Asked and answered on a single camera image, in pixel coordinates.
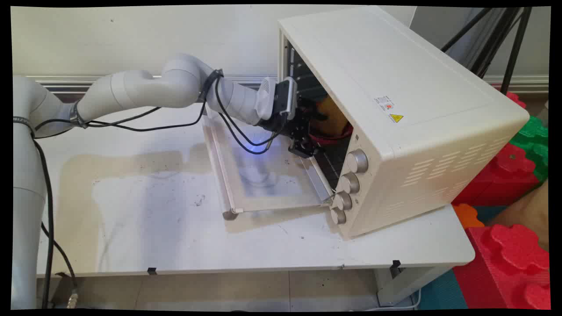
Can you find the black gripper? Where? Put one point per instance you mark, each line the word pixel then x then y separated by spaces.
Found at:
pixel 293 125

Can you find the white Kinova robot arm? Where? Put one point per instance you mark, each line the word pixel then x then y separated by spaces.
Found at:
pixel 131 90

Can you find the red plate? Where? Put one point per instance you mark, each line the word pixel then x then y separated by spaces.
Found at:
pixel 338 135

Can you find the yellow object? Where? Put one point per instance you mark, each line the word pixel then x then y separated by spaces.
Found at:
pixel 333 114

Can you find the silver oven knob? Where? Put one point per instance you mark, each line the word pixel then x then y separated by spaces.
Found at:
pixel 358 161
pixel 350 183
pixel 343 200
pixel 338 216

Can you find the cream glass oven door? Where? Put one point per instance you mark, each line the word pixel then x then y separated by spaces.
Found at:
pixel 263 175

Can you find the cream toaster oven body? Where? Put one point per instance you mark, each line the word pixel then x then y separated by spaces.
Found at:
pixel 408 87

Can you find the black table clip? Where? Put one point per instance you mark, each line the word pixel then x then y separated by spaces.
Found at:
pixel 152 271
pixel 396 264

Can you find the orange foam piece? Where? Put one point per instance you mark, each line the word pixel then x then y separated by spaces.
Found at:
pixel 467 216

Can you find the white table leg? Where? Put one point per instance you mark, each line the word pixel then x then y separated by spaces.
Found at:
pixel 404 285

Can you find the teal foam floor mat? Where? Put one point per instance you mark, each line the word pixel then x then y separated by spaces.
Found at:
pixel 441 292

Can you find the black tripod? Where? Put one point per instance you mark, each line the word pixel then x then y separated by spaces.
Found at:
pixel 496 39

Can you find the small red foam piece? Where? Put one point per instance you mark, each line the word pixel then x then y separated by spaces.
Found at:
pixel 516 100

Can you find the green foam block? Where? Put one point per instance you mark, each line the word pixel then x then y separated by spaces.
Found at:
pixel 533 140

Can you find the large red foam block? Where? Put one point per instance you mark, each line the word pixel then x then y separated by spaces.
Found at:
pixel 509 267

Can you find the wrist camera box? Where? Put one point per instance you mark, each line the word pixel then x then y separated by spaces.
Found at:
pixel 285 96

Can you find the aluminium wall rail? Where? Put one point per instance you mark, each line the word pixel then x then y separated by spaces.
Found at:
pixel 66 83

